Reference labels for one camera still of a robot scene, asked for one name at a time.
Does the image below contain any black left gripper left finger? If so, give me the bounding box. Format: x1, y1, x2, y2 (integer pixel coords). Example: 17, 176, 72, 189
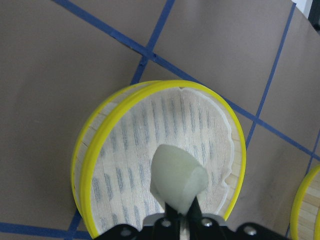
165, 203, 181, 225

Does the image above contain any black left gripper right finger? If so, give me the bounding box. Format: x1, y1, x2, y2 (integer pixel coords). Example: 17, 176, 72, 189
186, 197, 203, 222

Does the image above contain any white steamed bun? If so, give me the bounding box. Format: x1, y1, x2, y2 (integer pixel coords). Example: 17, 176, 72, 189
150, 144, 209, 216

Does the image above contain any yellow rimmed bamboo steamer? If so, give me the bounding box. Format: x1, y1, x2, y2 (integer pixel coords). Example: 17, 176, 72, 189
71, 80, 246, 238

